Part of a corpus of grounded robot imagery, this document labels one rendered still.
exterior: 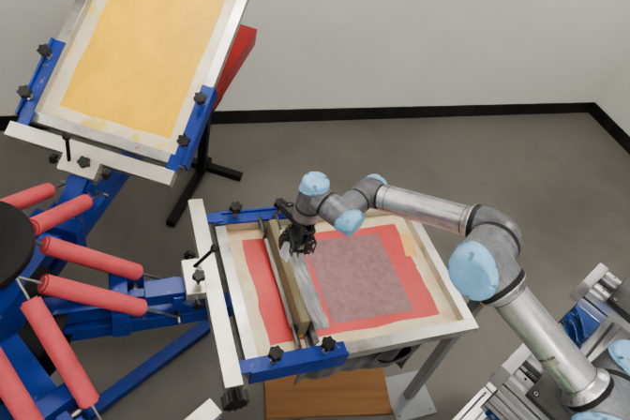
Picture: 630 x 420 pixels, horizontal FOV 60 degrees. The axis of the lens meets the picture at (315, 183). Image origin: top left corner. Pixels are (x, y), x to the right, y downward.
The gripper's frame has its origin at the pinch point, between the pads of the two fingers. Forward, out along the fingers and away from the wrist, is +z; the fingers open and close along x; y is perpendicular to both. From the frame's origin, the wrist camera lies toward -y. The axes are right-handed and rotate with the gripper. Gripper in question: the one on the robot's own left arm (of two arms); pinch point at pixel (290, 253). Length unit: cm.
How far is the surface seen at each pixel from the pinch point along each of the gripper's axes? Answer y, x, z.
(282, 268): 0.1, -1.2, 7.5
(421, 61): -199, 168, 61
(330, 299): 8.5, 14.9, 16.8
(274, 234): -13.1, -0.8, 6.7
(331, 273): -1.6, 18.7, 16.9
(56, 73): -83, -66, -9
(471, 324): 28, 58, 13
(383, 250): -8.2, 42.0, 16.8
